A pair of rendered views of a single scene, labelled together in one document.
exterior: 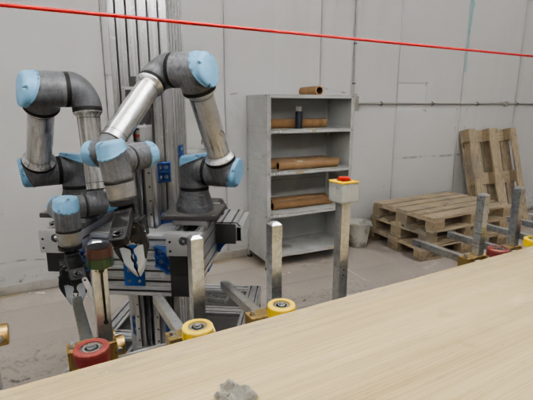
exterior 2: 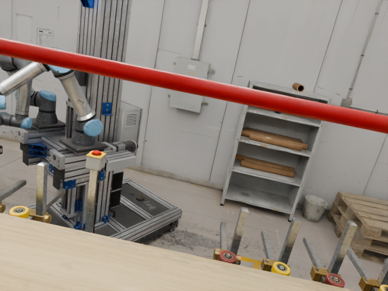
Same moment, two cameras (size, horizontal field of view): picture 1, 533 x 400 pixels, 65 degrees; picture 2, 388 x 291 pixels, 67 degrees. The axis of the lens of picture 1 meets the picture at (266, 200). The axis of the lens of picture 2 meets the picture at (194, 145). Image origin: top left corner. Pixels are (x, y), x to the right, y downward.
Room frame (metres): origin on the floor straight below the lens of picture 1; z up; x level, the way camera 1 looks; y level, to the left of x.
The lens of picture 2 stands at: (0.47, -1.28, 1.76)
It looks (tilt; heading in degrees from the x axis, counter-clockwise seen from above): 18 degrees down; 30
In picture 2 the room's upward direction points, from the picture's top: 11 degrees clockwise
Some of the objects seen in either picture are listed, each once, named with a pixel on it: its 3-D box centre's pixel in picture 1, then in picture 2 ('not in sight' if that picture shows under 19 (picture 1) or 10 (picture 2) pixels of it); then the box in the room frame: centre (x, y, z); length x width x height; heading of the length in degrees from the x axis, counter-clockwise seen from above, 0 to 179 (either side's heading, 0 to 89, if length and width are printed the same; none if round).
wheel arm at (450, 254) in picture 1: (453, 255); (223, 246); (1.76, -0.82, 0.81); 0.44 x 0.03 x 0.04; 29
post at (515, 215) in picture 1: (512, 238); (283, 260); (1.82, -1.12, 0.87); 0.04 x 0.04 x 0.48; 29
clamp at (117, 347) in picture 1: (97, 351); not in sight; (0.96, 0.43, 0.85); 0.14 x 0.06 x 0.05; 119
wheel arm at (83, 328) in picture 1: (84, 332); not in sight; (1.06, 0.50, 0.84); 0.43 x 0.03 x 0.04; 29
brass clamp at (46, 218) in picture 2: (267, 317); (36, 216); (1.21, 0.00, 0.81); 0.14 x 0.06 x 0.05; 119
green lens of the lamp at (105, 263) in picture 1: (100, 260); not in sight; (0.93, 0.39, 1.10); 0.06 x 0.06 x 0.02
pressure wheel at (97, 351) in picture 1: (93, 367); not in sight; (0.88, 0.41, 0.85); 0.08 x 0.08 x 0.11
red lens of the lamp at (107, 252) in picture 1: (99, 250); not in sight; (0.93, 0.39, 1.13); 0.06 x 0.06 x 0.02
